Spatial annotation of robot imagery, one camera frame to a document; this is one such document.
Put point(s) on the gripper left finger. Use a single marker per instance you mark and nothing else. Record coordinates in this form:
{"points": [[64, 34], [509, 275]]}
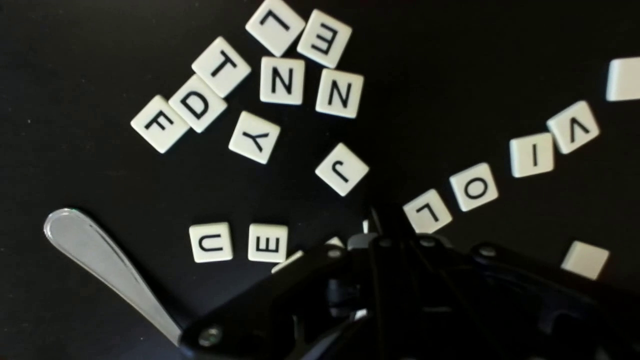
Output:
{"points": [[280, 300]]}

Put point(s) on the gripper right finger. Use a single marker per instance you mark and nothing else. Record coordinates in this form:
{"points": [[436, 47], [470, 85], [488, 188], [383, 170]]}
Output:
{"points": [[525, 285]]}

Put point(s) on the white letter tile E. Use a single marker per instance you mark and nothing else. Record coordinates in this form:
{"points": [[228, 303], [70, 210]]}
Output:
{"points": [[268, 243], [324, 38]]}

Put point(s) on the white letter tile U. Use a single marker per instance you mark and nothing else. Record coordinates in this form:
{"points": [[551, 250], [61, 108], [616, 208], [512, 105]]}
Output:
{"points": [[210, 242]]}

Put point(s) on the white letter tile O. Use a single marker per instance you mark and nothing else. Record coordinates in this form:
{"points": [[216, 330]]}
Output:
{"points": [[473, 186]]}

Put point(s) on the white letter tile L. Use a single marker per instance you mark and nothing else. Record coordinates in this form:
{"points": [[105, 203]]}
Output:
{"points": [[427, 211], [275, 26]]}

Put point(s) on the white letter tile I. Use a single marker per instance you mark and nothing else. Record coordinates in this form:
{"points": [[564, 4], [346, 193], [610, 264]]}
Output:
{"points": [[531, 155]]}

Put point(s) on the white letter tile J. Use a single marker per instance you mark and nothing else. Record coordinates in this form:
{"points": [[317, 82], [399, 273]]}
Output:
{"points": [[342, 169]]}

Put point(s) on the white letter tile Y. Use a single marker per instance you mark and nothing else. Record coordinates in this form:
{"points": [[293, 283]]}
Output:
{"points": [[254, 137]]}

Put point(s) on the white letter tile V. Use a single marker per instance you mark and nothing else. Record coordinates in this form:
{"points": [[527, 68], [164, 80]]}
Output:
{"points": [[572, 126]]}

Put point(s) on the white letter tile D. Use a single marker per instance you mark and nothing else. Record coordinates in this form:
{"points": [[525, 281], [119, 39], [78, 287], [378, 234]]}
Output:
{"points": [[197, 103]]}

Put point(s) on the white letter tile F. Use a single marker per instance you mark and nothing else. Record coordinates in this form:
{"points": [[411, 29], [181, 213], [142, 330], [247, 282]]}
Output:
{"points": [[160, 123]]}

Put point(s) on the white letter tile N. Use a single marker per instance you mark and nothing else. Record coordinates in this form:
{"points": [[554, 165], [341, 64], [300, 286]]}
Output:
{"points": [[282, 80], [339, 93]]}

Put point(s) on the white letter tile T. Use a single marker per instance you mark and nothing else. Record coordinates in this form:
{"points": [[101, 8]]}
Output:
{"points": [[221, 66]]}

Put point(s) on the blank white tile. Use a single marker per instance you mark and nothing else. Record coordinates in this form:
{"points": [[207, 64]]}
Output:
{"points": [[585, 259], [623, 79]]}

